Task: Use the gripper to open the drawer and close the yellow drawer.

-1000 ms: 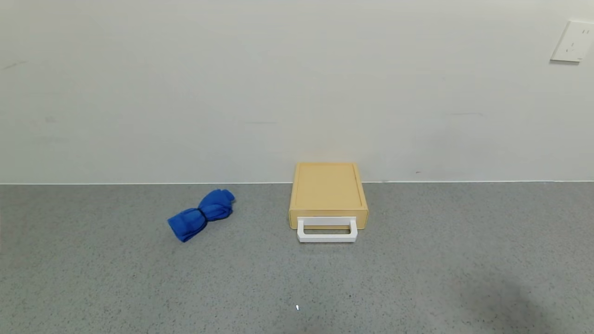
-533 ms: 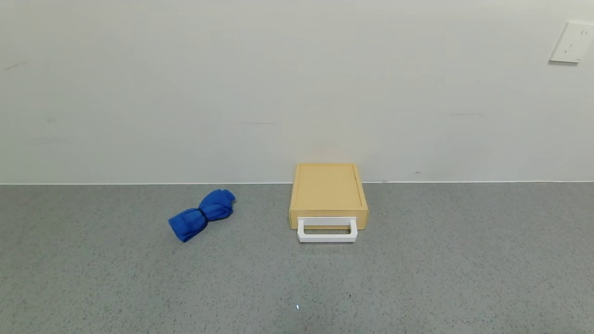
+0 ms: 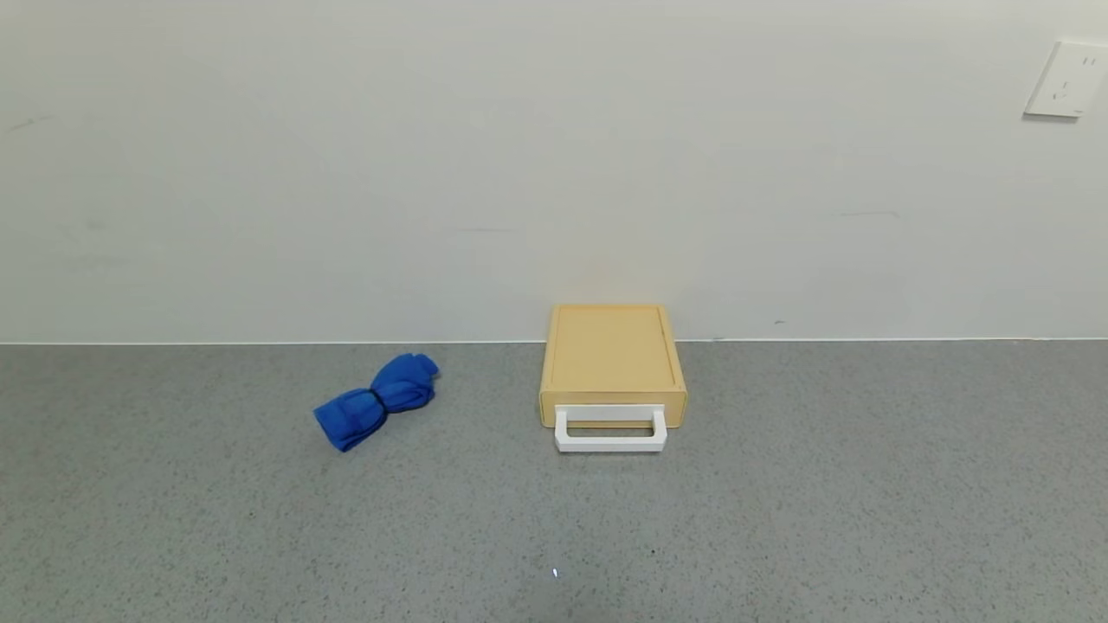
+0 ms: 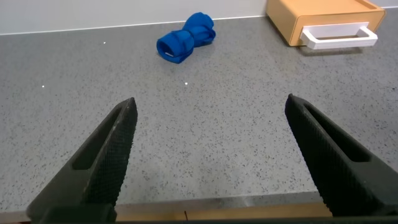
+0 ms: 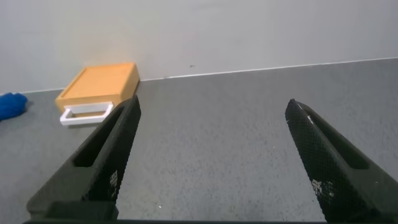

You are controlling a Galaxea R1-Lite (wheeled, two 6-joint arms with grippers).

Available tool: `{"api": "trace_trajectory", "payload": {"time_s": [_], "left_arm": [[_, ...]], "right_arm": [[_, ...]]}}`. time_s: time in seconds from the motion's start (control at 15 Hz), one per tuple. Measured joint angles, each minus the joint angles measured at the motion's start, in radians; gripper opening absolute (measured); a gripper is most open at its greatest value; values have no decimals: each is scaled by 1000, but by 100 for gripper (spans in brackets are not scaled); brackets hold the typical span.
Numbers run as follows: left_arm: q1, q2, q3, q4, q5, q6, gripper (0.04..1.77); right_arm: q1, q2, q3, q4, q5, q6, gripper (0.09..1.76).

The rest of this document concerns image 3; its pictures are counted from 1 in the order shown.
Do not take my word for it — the yellow drawer cabinet case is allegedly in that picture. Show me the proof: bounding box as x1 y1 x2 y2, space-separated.
538 303 689 408

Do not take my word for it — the white wall socket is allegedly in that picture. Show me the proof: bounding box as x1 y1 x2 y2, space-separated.
1023 39 1108 119

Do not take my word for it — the rolled blue cloth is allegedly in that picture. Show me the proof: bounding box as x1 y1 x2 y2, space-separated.
313 352 441 453

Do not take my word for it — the yellow drawer with white handle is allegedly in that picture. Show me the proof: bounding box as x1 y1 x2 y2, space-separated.
540 394 688 454

